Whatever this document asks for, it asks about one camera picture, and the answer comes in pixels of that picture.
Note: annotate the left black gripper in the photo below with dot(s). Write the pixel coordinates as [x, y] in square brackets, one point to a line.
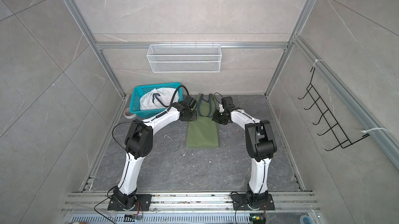
[195, 116]

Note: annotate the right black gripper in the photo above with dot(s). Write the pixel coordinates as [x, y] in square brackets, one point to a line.
[216, 117]

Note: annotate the green tank top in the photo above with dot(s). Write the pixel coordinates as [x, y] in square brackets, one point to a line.
[203, 132]

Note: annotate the teal plastic basket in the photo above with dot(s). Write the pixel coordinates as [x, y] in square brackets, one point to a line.
[139, 91]

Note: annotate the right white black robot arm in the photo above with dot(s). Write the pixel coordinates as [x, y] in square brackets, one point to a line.
[260, 146]

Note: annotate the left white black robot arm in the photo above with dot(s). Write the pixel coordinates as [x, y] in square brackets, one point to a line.
[139, 143]

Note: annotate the white tank top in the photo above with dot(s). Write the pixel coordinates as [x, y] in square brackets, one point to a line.
[158, 98]

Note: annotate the roll of tape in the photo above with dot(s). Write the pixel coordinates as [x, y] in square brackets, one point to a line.
[128, 115]

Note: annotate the blue tape roll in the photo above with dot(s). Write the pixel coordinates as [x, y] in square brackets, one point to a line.
[305, 219]

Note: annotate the white wire mesh shelf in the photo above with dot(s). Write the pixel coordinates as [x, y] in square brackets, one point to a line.
[181, 58]

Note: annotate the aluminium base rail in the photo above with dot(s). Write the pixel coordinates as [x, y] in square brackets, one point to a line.
[187, 208]

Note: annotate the black wire hook rack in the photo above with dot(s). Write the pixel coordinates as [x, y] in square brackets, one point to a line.
[326, 115]

